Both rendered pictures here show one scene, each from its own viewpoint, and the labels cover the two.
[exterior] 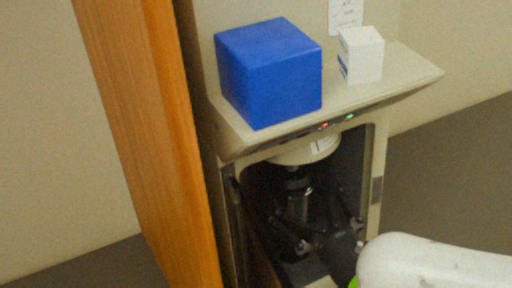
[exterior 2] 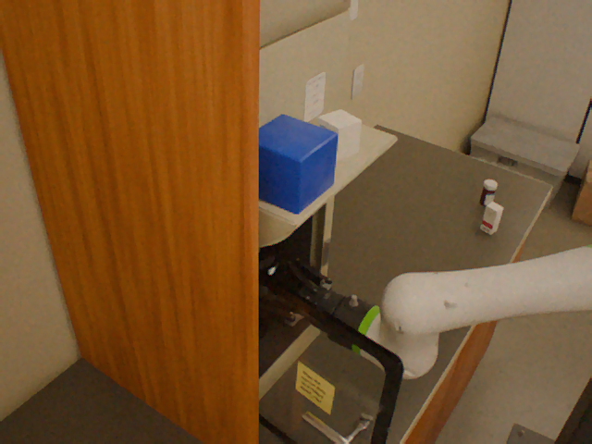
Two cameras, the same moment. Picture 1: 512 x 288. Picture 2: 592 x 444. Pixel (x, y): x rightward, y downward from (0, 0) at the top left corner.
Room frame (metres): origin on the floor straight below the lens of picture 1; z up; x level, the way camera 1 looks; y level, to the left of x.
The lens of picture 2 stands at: (-0.05, 0.38, 2.01)
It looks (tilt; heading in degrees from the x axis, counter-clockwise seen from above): 37 degrees down; 335
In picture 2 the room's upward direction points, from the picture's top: 3 degrees clockwise
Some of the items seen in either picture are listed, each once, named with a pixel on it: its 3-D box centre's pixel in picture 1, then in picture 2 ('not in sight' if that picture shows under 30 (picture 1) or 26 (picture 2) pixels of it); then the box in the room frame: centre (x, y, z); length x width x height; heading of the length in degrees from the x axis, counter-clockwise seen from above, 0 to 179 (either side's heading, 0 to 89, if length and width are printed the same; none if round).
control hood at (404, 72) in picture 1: (330, 113); (320, 189); (0.68, 0.00, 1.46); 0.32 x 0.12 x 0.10; 123
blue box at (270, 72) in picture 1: (269, 72); (289, 162); (0.63, 0.08, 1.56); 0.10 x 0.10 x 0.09; 33
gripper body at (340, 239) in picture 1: (335, 242); (318, 304); (0.68, -0.01, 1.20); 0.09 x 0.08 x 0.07; 33
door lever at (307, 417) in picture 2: not in sight; (333, 425); (0.42, 0.08, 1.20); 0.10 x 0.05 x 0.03; 25
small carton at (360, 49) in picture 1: (360, 55); (339, 134); (0.71, -0.04, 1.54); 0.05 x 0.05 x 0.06; 16
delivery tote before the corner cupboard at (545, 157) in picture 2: not in sight; (520, 164); (2.25, -2.21, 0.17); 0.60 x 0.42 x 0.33; 31
